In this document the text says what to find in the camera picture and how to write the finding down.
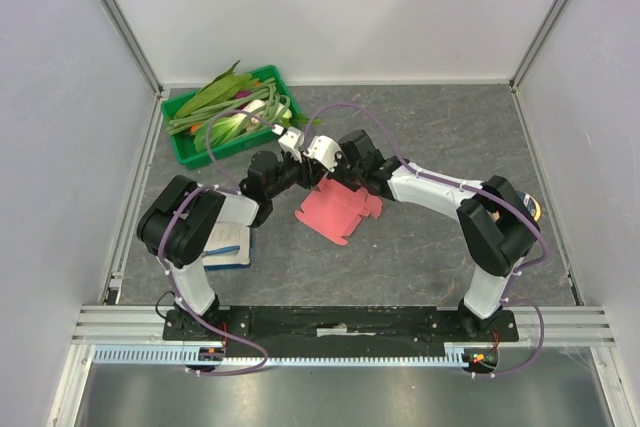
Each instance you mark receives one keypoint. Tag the white radish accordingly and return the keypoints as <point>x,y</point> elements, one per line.
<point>252,107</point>

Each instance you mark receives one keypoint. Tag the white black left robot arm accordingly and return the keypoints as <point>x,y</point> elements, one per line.
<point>177,226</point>

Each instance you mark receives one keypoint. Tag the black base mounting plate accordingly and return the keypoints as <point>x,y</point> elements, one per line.
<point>263,323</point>

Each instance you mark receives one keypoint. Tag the green plastic tray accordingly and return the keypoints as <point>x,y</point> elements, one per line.
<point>183,143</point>

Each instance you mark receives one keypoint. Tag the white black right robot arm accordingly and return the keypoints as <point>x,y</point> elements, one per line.
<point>497,226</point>

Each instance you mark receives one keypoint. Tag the green long beans bundle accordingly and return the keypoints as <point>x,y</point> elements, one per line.
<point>203,107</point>

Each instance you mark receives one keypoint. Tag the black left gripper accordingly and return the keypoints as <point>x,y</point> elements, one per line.
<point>310,170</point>

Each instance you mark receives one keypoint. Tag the pink paper box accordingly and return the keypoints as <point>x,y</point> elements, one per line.
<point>334,211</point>

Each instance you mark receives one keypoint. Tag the yellow masking tape roll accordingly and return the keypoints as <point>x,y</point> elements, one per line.
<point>531,204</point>

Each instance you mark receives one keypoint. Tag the blue white book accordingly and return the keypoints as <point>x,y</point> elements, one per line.
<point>229,246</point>

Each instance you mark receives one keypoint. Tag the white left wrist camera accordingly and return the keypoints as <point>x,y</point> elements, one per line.
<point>290,140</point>

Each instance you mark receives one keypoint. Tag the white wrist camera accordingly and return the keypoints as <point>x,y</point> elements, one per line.
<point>324,151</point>
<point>290,140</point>

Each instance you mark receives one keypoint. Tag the green leafy vegetable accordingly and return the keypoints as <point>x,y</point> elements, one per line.
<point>221,89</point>

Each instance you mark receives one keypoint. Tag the bok choy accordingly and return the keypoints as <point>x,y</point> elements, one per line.
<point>223,131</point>

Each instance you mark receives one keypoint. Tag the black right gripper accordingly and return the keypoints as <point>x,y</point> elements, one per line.
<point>347,173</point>

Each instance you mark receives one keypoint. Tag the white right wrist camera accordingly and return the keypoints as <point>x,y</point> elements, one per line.
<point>324,151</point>

